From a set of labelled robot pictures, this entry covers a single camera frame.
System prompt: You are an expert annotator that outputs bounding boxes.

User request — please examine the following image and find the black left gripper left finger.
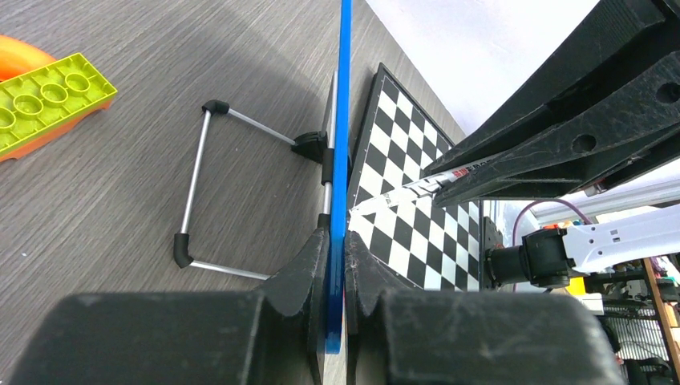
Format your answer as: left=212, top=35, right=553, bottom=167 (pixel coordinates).
left=10, top=229, right=330, bottom=384

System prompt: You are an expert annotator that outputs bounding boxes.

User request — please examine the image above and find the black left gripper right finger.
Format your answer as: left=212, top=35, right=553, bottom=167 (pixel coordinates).
left=345, top=232, right=624, bottom=384

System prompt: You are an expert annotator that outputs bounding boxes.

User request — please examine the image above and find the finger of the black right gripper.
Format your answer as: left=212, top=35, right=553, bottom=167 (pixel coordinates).
left=424, top=1, right=679, bottom=207

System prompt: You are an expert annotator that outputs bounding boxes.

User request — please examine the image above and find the blue framed whiteboard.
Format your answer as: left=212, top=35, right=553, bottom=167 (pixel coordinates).
left=325, top=1, right=353, bottom=355

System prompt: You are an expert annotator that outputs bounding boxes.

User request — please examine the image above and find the black white marker pen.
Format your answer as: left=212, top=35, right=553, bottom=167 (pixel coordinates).
left=349, top=154, right=499, bottom=217

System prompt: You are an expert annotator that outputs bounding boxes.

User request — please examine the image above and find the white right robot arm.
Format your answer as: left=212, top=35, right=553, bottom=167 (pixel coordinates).
left=346, top=1, right=679, bottom=384

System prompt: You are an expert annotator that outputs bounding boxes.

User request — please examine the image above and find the metal whiteboard stand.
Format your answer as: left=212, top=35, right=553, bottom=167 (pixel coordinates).
left=171, top=99, right=336, bottom=281

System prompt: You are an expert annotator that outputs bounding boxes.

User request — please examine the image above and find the black white checkerboard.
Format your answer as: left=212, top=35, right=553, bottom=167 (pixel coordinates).
left=347, top=64, right=483, bottom=291

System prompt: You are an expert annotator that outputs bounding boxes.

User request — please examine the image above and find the green building block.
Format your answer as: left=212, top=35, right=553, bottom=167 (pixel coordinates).
left=0, top=52, right=119, bottom=156

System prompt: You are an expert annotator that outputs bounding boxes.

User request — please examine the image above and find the orange green round object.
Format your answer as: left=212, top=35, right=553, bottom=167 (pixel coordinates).
left=0, top=34, right=112, bottom=163

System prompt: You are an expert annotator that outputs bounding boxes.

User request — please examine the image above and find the aluminium front frame rail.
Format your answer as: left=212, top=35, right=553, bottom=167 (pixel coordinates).
left=531, top=179, right=679, bottom=225

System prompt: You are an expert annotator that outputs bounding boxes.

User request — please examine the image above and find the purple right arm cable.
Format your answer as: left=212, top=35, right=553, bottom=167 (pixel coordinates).
left=511, top=198, right=593, bottom=248

